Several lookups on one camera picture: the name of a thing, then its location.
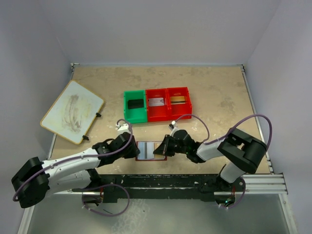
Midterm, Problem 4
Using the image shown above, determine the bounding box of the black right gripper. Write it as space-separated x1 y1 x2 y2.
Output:
154 134 188 156

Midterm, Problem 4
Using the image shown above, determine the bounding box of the gold card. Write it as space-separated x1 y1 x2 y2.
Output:
154 142 166 160
170 96 186 105

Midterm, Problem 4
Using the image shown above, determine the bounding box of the red leather card holder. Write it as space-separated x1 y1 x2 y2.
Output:
136 141 167 161

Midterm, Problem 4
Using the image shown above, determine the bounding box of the silver VIP card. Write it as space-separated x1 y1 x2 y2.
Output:
137 141 154 160

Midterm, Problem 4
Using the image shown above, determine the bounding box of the black VIP card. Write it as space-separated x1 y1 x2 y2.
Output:
127 99 144 110

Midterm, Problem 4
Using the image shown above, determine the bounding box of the white card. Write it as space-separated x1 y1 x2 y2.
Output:
148 97 165 107

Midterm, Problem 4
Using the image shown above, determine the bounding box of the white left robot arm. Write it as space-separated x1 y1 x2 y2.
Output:
11 132 140 208

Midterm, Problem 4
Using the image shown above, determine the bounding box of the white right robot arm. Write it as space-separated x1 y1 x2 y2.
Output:
153 128 268 191

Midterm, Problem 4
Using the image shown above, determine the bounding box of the yellow-framed whiteboard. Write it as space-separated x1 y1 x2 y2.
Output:
40 80 104 144

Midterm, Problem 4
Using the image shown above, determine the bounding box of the middle red plastic bin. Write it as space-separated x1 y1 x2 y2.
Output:
145 88 169 122

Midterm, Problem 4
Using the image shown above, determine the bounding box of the red plastic bin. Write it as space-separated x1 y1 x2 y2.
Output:
167 87 193 119
145 88 169 122

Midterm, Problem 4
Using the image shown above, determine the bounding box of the outer red plastic bin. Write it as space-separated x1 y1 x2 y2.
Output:
167 87 193 119

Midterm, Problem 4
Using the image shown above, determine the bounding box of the green plastic bin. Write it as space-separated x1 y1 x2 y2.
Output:
123 90 147 124

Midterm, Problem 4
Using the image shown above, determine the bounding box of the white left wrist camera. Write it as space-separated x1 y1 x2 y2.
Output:
116 123 131 135

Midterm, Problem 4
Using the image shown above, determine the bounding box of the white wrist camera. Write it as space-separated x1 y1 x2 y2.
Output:
116 123 131 135
169 121 179 137

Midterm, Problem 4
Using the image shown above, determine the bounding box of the aluminium table frame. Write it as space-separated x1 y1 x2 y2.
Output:
17 63 298 234

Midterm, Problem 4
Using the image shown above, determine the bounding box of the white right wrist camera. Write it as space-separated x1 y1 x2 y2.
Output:
169 121 179 137

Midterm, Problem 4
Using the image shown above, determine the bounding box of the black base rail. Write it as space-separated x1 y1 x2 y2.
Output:
73 174 246 203

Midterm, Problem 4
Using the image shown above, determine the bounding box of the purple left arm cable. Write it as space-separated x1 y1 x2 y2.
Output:
12 119 134 216

